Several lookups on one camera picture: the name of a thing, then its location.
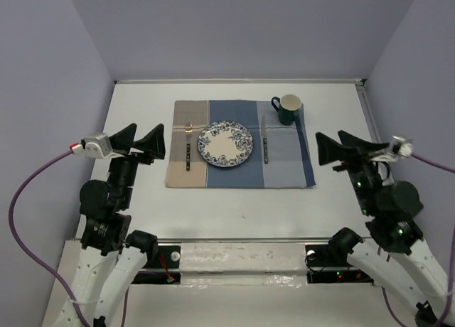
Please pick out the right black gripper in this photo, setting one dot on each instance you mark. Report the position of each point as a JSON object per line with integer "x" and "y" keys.
{"x": 329, "y": 149}

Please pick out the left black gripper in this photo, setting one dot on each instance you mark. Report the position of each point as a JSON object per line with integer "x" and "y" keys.
{"x": 153, "y": 143}

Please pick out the metal fork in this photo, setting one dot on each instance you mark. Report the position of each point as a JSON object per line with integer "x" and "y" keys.
{"x": 188, "y": 134}

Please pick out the green mug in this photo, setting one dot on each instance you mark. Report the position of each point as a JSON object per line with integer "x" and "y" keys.
{"x": 287, "y": 108}

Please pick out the blue and beige cloth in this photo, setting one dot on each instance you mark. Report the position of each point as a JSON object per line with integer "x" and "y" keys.
{"x": 288, "y": 150}

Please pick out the metal knife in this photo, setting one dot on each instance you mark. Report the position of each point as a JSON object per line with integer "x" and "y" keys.
{"x": 264, "y": 140}

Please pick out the blue floral plate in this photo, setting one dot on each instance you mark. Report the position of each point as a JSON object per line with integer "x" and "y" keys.
{"x": 225, "y": 144}

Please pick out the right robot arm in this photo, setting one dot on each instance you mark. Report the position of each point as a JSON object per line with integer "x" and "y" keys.
{"x": 401, "y": 263}

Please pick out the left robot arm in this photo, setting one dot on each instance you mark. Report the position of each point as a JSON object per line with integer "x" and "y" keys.
{"x": 110, "y": 255}

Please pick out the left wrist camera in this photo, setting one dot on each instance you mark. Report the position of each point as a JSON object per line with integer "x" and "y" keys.
{"x": 95, "y": 146}

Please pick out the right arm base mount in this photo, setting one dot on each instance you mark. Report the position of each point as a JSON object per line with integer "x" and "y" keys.
{"x": 324, "y": 268}

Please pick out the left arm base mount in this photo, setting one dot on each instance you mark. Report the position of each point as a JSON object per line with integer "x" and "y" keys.
{"x": 156, "y": 266}

